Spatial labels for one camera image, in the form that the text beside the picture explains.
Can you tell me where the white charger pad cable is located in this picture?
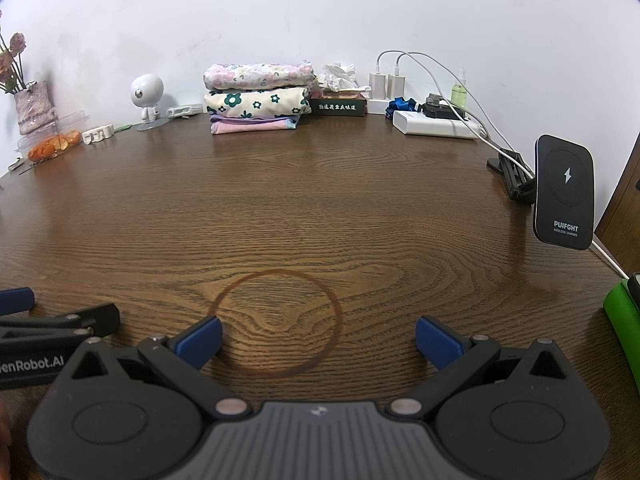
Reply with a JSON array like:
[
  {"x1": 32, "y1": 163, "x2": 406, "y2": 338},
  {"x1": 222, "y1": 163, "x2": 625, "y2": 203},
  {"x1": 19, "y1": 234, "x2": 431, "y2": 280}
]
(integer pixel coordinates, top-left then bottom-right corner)
[{"x1": 590, "y1": 239, "x2": 632, "y2": 279}]

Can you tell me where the white crumpled tissue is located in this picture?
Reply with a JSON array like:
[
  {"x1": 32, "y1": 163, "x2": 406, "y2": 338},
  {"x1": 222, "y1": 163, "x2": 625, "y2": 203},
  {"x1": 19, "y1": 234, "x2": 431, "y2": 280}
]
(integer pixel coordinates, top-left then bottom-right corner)
[{"x1": 317, "y1": 63, "x2": 359, "y2": 94}]

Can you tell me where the white astronaut figure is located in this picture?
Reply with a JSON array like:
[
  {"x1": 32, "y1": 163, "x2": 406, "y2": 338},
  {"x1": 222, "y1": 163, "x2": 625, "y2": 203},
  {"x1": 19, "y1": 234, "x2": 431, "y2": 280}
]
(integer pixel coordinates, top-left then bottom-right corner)
[{"x1": 131, "y1": 74, "x2": 174, "y2": 132}]

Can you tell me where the dark tissue box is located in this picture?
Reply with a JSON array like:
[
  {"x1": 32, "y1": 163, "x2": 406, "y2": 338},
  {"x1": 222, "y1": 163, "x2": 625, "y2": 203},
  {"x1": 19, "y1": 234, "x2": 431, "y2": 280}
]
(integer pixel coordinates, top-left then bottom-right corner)
[{"x1": 309, "y1": 91, "x2": 369, "y2": 117}]

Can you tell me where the white plastic clip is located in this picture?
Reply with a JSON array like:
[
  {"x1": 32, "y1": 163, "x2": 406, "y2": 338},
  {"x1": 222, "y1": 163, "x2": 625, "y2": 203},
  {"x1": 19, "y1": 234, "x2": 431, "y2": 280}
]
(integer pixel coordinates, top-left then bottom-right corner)
[{"x1": 82, "y1": 125, "x2": 116, "y2": 146}]

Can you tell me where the black wireless charger pad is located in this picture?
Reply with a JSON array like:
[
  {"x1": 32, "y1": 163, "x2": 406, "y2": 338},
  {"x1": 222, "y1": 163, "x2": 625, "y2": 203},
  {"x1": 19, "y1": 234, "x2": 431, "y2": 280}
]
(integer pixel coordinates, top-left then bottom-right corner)
[{"x1": 531, "y1": 134, "x2": 596, "y2": 252}]

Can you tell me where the cream green-flower garment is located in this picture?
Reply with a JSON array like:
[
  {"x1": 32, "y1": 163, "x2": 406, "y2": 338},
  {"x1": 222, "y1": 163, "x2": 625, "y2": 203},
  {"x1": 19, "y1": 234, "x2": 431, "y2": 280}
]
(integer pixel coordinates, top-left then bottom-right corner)
[{"x1": 204, "y1": 86, "x2": 312, "y2": 117}]

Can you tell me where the black battery device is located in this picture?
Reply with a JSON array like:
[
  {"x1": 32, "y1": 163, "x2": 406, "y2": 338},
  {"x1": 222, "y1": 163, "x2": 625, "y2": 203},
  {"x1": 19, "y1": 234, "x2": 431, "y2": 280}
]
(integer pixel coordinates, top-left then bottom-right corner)
[{"x1": 420, "y1": 92, "x2": 469, "y2": 121}]

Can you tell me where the clear box of orange peels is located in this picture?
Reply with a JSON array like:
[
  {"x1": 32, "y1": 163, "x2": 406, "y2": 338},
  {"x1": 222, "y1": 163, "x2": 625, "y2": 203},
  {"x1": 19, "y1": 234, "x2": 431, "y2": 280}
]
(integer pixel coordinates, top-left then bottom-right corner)
[{"x1": 15, "y1": 110, "x2": 92, "y2": 164}]

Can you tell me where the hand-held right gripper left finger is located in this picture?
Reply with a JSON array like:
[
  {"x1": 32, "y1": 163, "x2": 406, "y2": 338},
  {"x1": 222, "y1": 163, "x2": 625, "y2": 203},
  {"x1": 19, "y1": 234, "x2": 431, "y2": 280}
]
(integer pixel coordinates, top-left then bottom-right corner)
[{"x1": 70, "y1": 316, "x2": 252, "y2": 422}]

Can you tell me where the black folding phone stand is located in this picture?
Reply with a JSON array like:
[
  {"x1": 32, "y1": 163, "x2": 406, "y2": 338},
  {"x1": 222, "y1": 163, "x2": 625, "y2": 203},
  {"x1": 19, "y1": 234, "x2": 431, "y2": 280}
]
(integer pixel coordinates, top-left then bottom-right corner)
[{"x1": 487, "y1": 147, "x2": 539, "y2": 206}]

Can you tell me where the pink floral ruffled garment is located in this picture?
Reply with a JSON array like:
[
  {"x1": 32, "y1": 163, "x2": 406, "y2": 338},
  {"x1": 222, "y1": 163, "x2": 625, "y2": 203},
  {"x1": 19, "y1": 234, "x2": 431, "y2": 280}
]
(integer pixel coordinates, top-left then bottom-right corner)
[{"x1": 202, "y1": 62, "x2": 316, "y2": 93}]

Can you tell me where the pink and blue mesh garment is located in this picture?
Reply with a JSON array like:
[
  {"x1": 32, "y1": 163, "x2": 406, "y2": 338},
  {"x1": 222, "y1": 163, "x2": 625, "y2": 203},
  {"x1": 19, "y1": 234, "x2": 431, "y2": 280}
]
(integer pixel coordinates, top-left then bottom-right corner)
[{"x1": 210, "y1": 112, "x2": 301, "y2": 136}]

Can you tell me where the green spray bottle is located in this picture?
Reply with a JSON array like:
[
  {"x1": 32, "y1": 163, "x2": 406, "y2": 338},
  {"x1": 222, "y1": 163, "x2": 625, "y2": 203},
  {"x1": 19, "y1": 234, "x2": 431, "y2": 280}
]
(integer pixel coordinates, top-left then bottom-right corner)
[{"x1": 450, "y1": 68, "x2": 471, "y2": 111}]

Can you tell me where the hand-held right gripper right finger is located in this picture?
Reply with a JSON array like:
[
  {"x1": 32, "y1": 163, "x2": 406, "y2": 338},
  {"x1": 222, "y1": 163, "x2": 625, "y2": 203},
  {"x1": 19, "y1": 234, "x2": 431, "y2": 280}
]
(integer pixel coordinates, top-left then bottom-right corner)
[{"x1": 388, "y1": 316, "x2": 571, "y2": 422}]

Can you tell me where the blue lanyard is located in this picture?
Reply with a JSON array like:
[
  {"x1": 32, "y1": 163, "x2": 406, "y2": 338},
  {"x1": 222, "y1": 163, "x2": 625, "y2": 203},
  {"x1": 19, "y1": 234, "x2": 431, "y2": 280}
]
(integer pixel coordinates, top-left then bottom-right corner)
[{"x1": 385, "y1": 97, "x2": 424, "y2": 121}]

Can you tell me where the green padded bar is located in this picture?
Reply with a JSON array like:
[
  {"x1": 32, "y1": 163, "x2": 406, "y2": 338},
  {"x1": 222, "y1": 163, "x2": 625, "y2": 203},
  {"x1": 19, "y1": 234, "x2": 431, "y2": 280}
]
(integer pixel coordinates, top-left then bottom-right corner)
[{"x1": 602, "y1": 280, "x2": 640, "y2": 397}]

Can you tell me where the pink knitted vase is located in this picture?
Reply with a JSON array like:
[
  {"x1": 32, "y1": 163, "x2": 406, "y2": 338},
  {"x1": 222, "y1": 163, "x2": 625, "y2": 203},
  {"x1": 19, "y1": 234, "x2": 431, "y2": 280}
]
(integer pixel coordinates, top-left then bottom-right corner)
[{"x1": 14, "y1": 80, "x2": 58, "y2": 136}]

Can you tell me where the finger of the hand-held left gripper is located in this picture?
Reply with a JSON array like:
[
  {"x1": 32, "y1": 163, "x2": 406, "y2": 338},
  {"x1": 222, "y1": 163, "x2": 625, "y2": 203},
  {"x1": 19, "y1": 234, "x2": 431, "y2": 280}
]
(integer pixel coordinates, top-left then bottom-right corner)
[
  {"x1": 0, "y1": 287, "x2": 36, "y2": 317},
  {"x1": 0, "y1": 303, "x2": 121, "y2": 347}
]

